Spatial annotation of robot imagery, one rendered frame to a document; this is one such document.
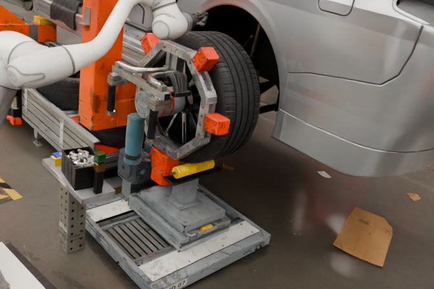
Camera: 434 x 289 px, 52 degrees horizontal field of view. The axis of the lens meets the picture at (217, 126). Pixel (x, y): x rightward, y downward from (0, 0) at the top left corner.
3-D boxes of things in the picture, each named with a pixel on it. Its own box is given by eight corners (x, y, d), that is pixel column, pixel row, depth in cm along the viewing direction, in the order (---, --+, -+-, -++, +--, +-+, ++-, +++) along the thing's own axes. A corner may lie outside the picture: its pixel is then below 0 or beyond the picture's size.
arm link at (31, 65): (71, 47, 138) (48, 35, 146) (15, 64, 127) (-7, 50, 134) (76, 84, 145) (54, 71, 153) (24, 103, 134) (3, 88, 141)
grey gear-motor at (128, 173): (184, 191, 286) (191, 143, 273) (128, 209, 258) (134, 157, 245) (167, 179, 298) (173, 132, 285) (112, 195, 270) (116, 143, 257)
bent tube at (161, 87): (196, 88, 197) (199, 65, 193) (161, 92, 184) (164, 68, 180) (172, 76, 208) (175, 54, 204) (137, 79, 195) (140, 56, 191)
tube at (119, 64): (169, 75, 210) (172, 53, 206) (135, 78, 197) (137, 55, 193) (148, 64, 221) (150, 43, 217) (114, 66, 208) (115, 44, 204)
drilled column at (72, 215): (84, 248, 234) (88, 179, 218) (66, 254, 227) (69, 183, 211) (75, 237, 240) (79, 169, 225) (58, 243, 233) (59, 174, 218)
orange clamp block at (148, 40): (164, 48, 221) (157, 32, 223) (151, 48, 216) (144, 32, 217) (157, 55, 226) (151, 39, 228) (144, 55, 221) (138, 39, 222)
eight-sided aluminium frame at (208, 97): (205, 171, 210) (223, 61, 190) (195, 175, 206) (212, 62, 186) (141, 129, 245) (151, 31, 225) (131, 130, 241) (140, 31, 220)
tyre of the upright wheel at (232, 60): (278, 60, 201) (189, 13, 240) (243, 63, 185) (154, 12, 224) (241, 178, 230) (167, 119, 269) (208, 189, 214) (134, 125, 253)
